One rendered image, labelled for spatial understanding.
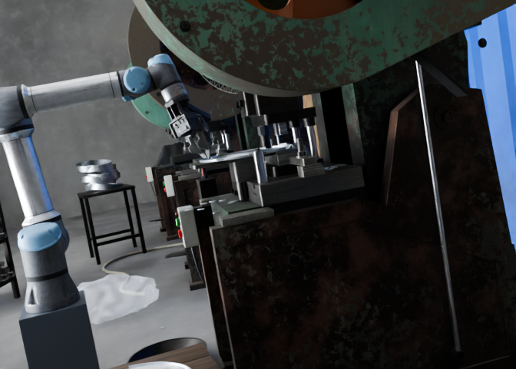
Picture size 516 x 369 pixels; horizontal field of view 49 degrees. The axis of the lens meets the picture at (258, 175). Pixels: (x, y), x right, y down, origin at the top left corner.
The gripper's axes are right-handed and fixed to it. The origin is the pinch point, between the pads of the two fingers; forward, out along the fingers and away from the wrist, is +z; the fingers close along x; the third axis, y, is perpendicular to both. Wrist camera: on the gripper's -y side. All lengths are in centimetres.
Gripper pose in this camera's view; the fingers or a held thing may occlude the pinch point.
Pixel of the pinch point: (208, 155)
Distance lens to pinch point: 183.4
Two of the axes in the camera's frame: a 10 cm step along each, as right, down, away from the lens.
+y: -5.0, 1.6, -8.5
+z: 4.3, 9.0, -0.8
